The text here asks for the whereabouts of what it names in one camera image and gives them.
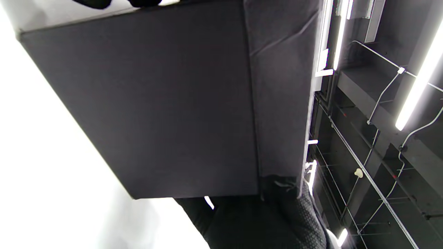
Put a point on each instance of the person's right hand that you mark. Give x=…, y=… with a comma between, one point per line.
x=93, y=3

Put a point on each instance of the person's left hand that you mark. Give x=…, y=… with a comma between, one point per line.
x=259, y=224

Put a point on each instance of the black gift box base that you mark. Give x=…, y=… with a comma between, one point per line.
x=138, y=103

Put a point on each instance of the long ceiling light strip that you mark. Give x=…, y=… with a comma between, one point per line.
x=341, y=34
x=415, y=93

